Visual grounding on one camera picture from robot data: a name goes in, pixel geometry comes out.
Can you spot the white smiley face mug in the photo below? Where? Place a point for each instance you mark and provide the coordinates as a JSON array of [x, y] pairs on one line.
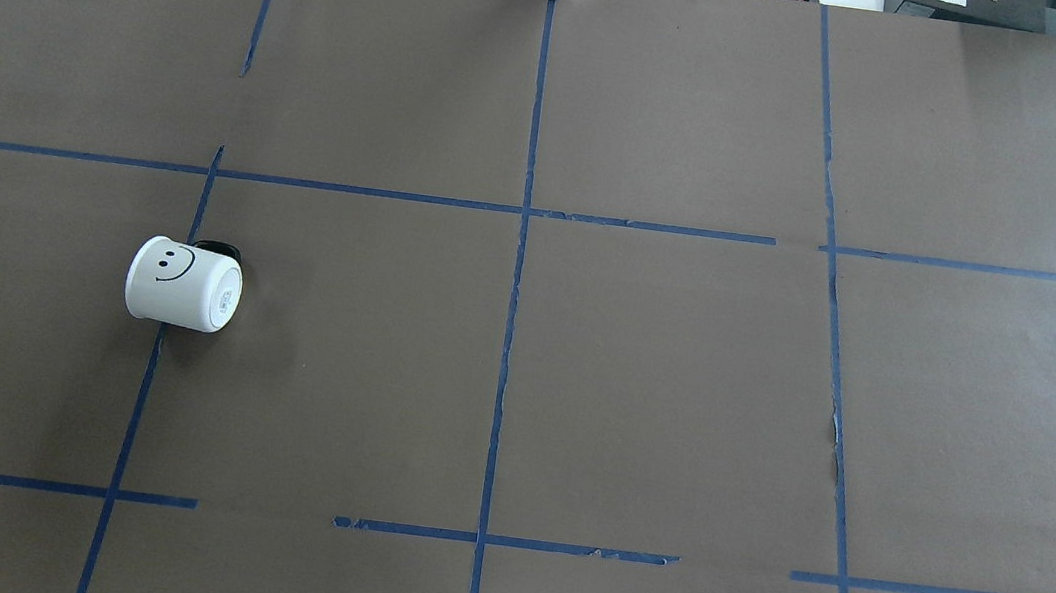
[[197, 286]]

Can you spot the black box with label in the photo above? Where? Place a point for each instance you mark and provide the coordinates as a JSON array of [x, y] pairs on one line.
[[1032, 16]]

